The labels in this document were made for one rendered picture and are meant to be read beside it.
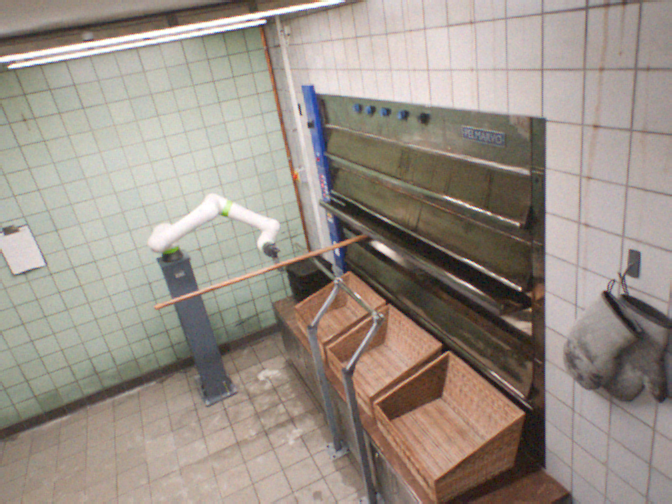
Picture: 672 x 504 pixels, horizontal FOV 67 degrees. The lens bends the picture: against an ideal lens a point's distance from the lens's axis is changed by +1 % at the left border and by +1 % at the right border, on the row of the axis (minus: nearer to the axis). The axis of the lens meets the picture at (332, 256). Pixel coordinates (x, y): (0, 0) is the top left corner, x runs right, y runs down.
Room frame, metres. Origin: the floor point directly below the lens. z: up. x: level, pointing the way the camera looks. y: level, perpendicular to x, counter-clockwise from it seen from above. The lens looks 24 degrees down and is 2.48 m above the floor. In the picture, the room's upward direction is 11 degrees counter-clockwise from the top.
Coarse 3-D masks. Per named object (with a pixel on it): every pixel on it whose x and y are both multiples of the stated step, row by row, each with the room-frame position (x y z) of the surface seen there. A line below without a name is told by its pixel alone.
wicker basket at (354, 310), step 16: (352, 288) 3.20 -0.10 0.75; (368, 288) 2.97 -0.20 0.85; (304, 304) 3.15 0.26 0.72; (320, 304) 3.18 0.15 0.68; (336, 304) 3.22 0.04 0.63; (352, 304) 3.17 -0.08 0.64; (368, 304) 2.94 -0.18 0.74; (384, 304) 2.75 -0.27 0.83; (304, 320) 2.92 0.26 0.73; (336, 320) 3.07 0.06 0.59; (352, 320) 3.03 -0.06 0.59; (320, 336) 2.91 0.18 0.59; (336, 336) 2.87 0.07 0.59
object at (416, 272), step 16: (368, 240) 3.01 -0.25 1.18; (384, 256) 2.76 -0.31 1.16; (400, 256) 2.68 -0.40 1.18; (416, 272) 2.45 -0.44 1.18; (432, 288) 2.28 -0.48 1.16; (448, 288) 2.21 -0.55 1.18; (464, 304) 2.04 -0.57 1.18; (480, 320) 1.92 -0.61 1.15; (496, 320) 1.86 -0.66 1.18; (512, 336) 1.73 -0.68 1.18; (528, 336) 1.71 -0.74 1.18; (528, 352) 1.64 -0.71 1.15
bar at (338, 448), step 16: (336, 288) 2.53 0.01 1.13; (320, 320) 2.48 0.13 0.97; (384, 320) 2.08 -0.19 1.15; (368, 336) 2.06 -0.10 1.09; (320, 352) 2.46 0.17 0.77; (320, 368) 2.45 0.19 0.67; (352, 368) 2.02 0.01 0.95; (320, 384) 2.46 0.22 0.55; (352, 384) 2.00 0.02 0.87; (352, 400) 2.00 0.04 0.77; (352, 416) 2.00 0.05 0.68; (336, 432) 2.46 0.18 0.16; (336, 448) 2.45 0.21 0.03; (368, 464) 2.00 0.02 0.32; (368, 480) 2.00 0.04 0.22; (368, 496) 2.00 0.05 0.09
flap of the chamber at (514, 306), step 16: (352, 208) 3.07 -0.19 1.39; (352, 224) 2.77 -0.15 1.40; (368, 224) 2.72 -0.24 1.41; (384, 224) 2.70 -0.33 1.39; (400, 240) 2.41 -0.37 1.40; (416, 240) 2.40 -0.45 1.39; (432, 256) 2.16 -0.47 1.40; (448, 256) 2.15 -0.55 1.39; (432, 272) 1.99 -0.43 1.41; (448, 272) 1.97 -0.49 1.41; (464, 272) 1.95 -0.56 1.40; (480, 272) 1.95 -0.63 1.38; (480, 288) 1.78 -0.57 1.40; (496, 288) 1.78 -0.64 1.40; (512, 288) 1.76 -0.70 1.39; (480, 304) 1.68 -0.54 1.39; (512, 304) 1.63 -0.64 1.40; (528, 304) 1.63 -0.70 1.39
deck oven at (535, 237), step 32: (352, 96) 2.87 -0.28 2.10; (544, 128) 1.57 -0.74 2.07; (544, 160) 1.57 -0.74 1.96; (416, 192) 2.34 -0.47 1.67; (544, 192) 1.57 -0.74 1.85; (480, 224) 1.89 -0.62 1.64; (544, 224) 1.56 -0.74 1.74; (544, 256) 1.56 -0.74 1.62; (544, 288) 1.56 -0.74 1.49; (544, 320) 1.56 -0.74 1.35; (544, 352) 1.56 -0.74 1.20; (544, 384) 1.57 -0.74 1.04; (544, 416) 1.57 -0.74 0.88; (544, 448) 1.57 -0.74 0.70
